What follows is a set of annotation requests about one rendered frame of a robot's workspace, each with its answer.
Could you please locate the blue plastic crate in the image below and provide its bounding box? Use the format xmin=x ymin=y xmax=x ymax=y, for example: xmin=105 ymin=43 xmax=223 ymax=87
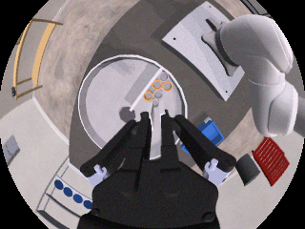
xmin=179 ymin=117 xmax=224 ymax=155

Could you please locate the grey round turning table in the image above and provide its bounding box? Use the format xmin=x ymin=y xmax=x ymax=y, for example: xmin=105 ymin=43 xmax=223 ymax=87
xmin=78 ymin=55 xmax=187 ymax=159

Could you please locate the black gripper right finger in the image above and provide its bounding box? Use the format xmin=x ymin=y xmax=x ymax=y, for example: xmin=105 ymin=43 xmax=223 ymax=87
xmin=159 ymin=100 xmax=236 ymax=198

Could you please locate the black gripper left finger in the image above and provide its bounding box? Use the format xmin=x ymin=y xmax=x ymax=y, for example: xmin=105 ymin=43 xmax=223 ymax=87
xmin=80 ymin=102 xmax=154 ymax=197

